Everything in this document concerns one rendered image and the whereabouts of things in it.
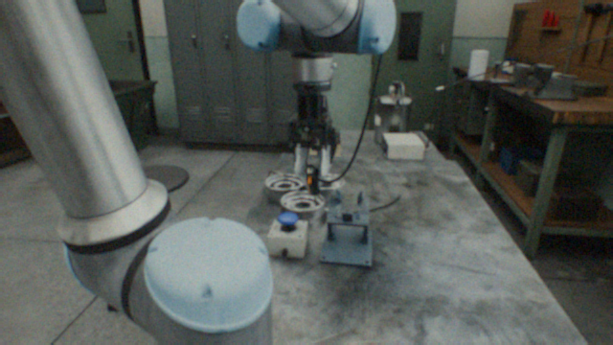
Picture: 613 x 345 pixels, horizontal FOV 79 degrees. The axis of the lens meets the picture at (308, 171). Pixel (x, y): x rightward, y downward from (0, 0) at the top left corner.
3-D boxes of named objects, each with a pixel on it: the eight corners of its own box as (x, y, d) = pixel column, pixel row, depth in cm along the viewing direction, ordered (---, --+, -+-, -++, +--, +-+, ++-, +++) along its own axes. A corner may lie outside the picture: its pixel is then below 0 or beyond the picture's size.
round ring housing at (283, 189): (304, 204, 95) (303, 190, 94) (262, 203, 96) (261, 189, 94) (305, 187, 105) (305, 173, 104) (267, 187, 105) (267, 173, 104)
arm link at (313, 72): (295, 56, 70) (338, 56, 69) (295, 80, 72) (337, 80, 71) (286, 58, 64) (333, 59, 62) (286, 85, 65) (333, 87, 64)
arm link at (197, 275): (216, 423, 33) (200, 301, 28) (130, 352, 40) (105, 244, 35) (297, 336, 42) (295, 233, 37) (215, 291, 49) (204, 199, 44)
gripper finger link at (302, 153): (287, 192, 73) (291, 148, 70) (293, 180, 79) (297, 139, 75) (303, 195, 73) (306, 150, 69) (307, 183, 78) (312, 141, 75)
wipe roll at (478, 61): (465, 78, 280) (468, 50, 273) (481, 78, 279) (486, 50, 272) (468, 80, 270) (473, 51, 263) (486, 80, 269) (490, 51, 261)
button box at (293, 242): (275, 237, 81) (274, 217, 79) (307, 239, 80) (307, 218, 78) (266, 259, 73) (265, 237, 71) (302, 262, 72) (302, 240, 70)
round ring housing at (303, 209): (277, 224, 86) (276, 209, 84) (284, 204, 95) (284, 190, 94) (322, 227, 84) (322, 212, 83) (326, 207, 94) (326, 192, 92)
